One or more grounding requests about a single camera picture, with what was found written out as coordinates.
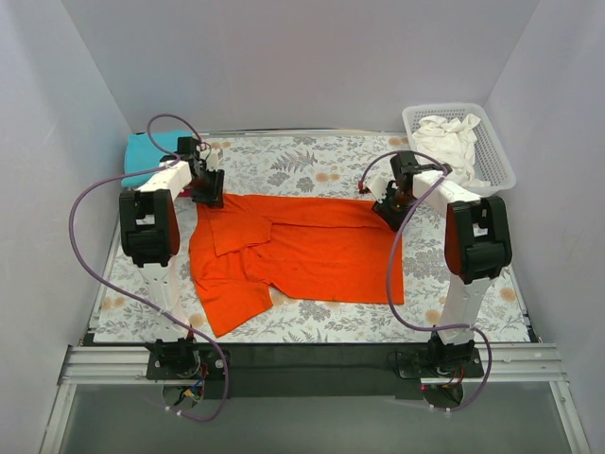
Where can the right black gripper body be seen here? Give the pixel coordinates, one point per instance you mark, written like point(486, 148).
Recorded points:
point(388, 214)

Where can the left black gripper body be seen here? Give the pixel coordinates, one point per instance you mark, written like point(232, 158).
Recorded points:
point(210, 187)

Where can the orange t shirt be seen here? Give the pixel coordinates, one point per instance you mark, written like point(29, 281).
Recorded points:
point(307, 248)

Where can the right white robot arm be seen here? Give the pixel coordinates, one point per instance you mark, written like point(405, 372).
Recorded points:
point(476, 249)

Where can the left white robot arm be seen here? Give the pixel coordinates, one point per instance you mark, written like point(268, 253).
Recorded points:
point(151, 238)

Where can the folded cyan t shirt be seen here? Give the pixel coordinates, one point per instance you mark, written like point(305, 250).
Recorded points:
point(141, 154)

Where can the white t shirt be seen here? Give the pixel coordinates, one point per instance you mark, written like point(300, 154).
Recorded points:
point(451, 142)

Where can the floral table mat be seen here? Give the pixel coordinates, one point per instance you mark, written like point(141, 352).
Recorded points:
point(313, 166)

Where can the white plastic basket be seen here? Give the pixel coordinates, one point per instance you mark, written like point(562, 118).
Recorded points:
point(491, 162)

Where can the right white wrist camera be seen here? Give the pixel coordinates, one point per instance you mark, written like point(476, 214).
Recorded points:
point(377, 186)

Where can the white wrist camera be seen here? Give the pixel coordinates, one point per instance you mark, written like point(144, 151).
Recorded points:
point(377, 186)
point(209, 159)

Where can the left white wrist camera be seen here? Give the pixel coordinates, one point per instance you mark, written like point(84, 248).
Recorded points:
point(209, 159)

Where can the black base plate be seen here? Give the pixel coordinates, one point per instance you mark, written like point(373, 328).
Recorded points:
point(239, 370)

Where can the aluminium frame rail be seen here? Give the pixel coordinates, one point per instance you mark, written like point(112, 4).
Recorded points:
point(512, 362)

